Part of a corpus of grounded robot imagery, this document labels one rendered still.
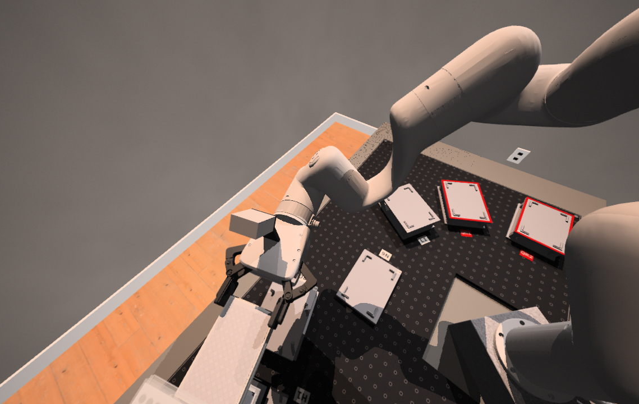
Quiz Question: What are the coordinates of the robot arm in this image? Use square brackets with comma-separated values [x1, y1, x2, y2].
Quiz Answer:
[274, 9, 639, 404]

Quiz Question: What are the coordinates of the pale pink flat plate with corner brackets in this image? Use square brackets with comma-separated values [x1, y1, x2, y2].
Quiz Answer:
[336, 249, 402, 325]

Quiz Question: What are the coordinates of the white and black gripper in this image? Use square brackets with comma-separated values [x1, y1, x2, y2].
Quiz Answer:
[214, 212, 317, 330]

